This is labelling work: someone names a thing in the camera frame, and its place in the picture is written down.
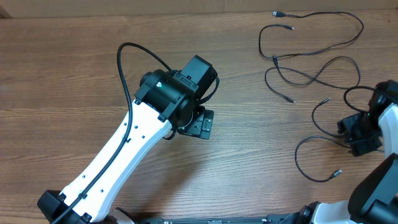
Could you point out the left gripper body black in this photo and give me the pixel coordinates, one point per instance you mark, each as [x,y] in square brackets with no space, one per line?
[200,126]

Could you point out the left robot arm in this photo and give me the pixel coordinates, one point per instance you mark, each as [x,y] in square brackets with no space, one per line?
[165,102]

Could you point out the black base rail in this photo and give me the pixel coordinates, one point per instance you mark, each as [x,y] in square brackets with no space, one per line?
[214,220]

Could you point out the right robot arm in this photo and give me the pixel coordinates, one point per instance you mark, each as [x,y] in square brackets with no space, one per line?
[374,200]

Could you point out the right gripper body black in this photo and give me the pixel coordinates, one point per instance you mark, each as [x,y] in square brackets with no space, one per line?
[359,134]

